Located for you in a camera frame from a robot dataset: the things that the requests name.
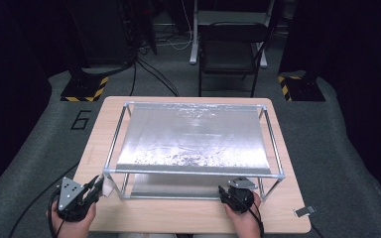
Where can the person's right hand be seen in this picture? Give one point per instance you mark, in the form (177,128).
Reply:
(248,226)

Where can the silver metal frame rack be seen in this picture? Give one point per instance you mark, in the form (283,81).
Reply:
(195,139)

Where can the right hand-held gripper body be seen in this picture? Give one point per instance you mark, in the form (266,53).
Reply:
(243,183)

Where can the black yellow striped stand base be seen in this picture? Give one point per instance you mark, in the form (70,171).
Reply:
(306,90)
(82,88)

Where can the black folding chair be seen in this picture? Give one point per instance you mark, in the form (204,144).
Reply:
(231,56)
(194,39)

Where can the black equipment cabinet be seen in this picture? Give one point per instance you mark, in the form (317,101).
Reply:
(102,33)

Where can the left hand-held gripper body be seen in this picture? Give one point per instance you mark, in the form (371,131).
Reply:
(68,195)

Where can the grey tape piece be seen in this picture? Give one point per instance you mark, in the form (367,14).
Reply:
(306,211)

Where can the person's left hand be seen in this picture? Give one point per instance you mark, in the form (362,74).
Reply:
(76,231)

